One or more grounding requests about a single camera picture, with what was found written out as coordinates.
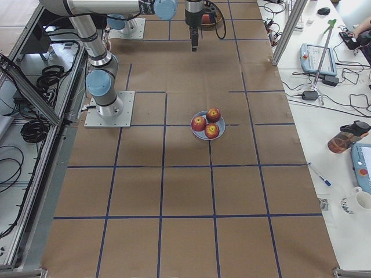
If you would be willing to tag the light blue plate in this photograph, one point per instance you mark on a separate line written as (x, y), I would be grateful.
(201, 135)

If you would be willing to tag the white mug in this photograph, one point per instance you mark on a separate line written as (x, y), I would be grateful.
(362, 198)

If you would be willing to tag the aluminium frame post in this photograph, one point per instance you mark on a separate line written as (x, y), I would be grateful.
(288, 30)

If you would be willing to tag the blue teach pendant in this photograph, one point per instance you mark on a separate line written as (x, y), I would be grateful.
(310, 57)
(360, 154)

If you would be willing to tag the woven wicker basket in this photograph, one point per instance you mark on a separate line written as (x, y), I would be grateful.
(215, 16)

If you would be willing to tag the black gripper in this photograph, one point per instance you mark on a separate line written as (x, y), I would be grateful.
(191, 18)

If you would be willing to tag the red apple plate top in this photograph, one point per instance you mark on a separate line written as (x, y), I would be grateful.
(213, 115)

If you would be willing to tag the red apple plate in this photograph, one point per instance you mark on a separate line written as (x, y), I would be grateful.
(213, 115)
(212, 131)
(198, 123)

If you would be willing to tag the blue white pen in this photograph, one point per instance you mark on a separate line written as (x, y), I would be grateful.
(319, 174)

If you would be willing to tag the black computer mouse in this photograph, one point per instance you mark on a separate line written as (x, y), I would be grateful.
(323, 11)

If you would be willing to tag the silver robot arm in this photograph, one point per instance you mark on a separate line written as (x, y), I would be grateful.
(100, 81)
(165, 10)

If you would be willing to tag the long metal rod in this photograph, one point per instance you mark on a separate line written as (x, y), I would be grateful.
(329, 30)

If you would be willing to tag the red apple plate left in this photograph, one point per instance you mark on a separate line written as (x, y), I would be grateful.
(198, 123)

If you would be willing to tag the black power adapter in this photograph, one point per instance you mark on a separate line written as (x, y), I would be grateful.
(309, 95)

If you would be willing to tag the red apple plate front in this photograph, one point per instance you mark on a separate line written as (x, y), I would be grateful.
(212, 131)

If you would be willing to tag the brown drink bottle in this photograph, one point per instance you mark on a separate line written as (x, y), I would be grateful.
(348, 136)

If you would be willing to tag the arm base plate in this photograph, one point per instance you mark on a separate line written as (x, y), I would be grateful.
(118, 114)
(130, 30)

